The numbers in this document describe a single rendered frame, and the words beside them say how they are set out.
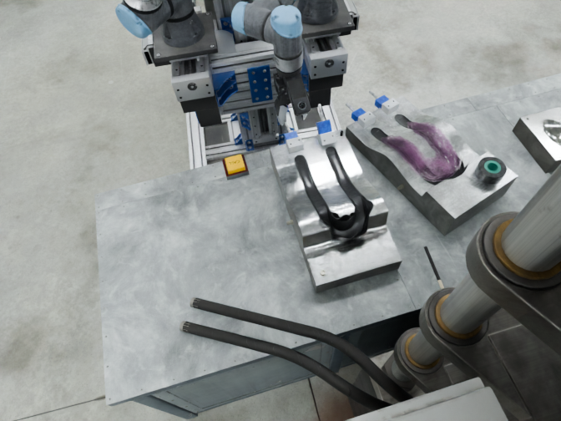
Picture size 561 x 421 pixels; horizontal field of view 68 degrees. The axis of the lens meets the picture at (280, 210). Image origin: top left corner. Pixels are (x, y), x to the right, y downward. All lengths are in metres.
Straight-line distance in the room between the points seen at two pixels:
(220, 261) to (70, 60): 2.61
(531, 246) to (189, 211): 1.13
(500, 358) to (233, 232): 0.87
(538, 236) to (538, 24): 3.35
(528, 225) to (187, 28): 1.33
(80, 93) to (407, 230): 2.56
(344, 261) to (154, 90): 2.20
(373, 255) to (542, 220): 0.83
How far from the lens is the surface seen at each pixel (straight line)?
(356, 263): 1.22
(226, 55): 1.68
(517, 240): 0.49
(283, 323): 1.12
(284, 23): 1.08
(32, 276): 2.57
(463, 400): 0.53
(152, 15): 1.44
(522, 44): 3.54
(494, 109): 1.77
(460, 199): 1.33
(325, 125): 1.40
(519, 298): 0.51
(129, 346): 1.30
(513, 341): 0.77
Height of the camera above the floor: 1.97
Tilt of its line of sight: 59 degrees down
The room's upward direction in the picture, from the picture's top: 7 degrees counter-clockwise
